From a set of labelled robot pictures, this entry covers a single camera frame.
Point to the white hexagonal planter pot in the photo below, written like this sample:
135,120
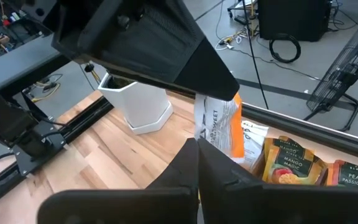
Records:
141,105

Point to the grey desk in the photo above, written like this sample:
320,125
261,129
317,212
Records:
17,65

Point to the black floor fan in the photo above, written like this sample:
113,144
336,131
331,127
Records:
346,68

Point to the green cactus plant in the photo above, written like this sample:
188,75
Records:
118,82

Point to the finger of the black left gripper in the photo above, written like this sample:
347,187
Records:
151,40

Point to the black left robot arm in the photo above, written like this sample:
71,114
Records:
5,118

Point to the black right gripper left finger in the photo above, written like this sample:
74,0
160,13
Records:
166,199

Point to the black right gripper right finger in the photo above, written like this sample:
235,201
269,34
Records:
244,202

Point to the yellow mango tea packet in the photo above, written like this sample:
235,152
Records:
291,165
287,143

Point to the wooden compartment box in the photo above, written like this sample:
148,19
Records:
257,169

